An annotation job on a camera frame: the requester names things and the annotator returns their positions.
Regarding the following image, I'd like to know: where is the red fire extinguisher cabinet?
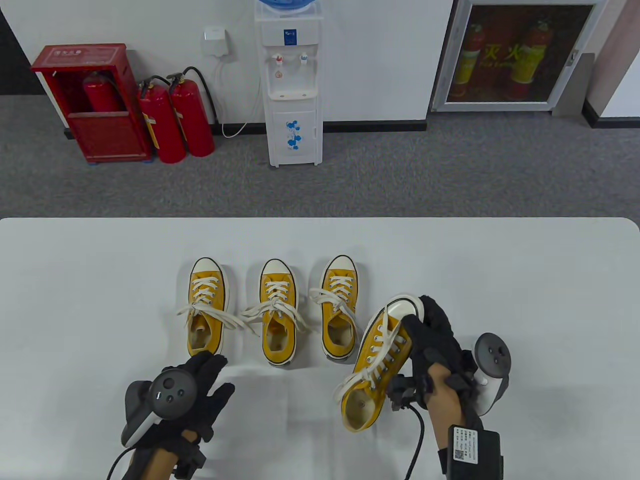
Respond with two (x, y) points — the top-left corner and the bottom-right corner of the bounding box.
(30, 43), (153, 165)

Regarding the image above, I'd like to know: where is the white water dispenser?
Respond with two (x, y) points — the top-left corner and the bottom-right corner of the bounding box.
(254, 5), (323, 168)

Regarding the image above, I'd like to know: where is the white power cable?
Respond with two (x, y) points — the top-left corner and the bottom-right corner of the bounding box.
(212, 57), (263, 139)

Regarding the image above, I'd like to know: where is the white wall box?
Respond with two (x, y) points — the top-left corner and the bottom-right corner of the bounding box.
(202, 26), (235, 62)

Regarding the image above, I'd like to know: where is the person's left hand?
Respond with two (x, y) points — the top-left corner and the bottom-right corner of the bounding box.
(135, 351), (236, 448)

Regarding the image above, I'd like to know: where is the red fire extinguisher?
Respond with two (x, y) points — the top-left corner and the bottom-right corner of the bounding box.
(167, 66), (219, 157)
(137, 76), (187, 164)
(82, 71), (123, 113)

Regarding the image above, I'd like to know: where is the glass door fire cabinet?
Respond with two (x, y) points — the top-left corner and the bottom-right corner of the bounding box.
(430, 0), (608, 113)

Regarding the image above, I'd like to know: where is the yellow canvas shoe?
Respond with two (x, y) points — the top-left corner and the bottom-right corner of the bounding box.
(187, 257), (231, 365)
(341, 295), (423, 433)
(260, 258), (300, 368)
(320, 255), (361, 361)

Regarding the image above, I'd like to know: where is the person's left forearm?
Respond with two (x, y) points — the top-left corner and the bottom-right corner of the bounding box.
(122, 432), (201, 480)

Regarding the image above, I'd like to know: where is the grey tracking controller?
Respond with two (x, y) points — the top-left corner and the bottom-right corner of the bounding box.
(472, 332), (513, 417)
(121, 368), (198, 447)

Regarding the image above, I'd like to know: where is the person's right hand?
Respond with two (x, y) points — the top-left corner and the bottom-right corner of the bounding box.
(400, 295), (476, 408)

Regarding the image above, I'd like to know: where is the black cable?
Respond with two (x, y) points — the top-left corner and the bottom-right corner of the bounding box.
(106, 447), (138, 480)

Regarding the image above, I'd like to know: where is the person's right forearm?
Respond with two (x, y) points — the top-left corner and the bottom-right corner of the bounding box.
(427, 364), (483, 451)

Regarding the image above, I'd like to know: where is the black labelled box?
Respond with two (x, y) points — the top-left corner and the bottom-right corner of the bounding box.
(439, 425), (502, 480)

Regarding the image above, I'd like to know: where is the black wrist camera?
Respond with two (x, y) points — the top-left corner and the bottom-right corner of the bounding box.
(175, 442), (207, 480)
(387, 375), (418, 412)

